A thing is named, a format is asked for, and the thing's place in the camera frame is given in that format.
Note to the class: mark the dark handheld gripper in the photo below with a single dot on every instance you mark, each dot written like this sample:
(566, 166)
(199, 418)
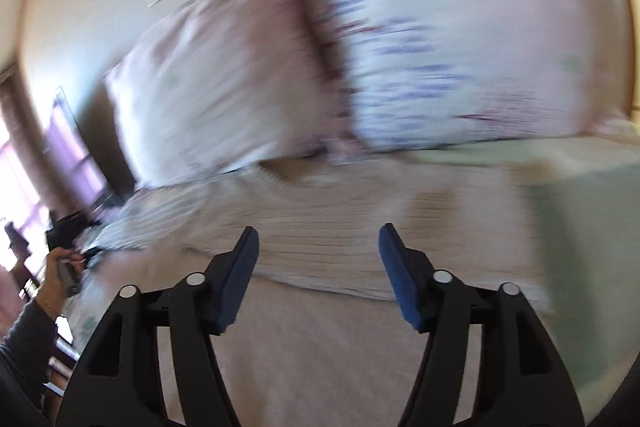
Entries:
(62, 233)

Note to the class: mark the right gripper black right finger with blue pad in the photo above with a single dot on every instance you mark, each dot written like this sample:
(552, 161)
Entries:
(522, 379)

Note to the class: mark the white blue-patterned right pillow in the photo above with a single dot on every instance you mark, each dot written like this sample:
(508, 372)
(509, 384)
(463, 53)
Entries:
(415, 74)

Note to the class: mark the dark wooden window frame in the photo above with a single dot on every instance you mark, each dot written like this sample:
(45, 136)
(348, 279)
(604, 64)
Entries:
(55, 155)

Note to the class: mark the pink floral left pillow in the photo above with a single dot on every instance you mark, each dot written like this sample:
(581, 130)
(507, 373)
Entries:
(218, 85)

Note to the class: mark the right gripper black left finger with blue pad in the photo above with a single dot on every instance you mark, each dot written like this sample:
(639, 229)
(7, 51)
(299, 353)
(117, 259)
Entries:
(116, 381)

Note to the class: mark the pale green bed sheet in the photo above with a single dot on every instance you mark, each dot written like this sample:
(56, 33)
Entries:
(560, 218)

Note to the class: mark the beige striped knit garment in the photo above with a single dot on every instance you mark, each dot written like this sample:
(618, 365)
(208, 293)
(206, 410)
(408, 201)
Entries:
(318, 223)

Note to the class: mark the person's left hand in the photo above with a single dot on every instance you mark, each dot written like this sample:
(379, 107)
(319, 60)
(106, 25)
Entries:
(51, 295)

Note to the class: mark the grey sleeved left forearm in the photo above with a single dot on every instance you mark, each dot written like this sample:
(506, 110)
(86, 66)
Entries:
(25, 355)

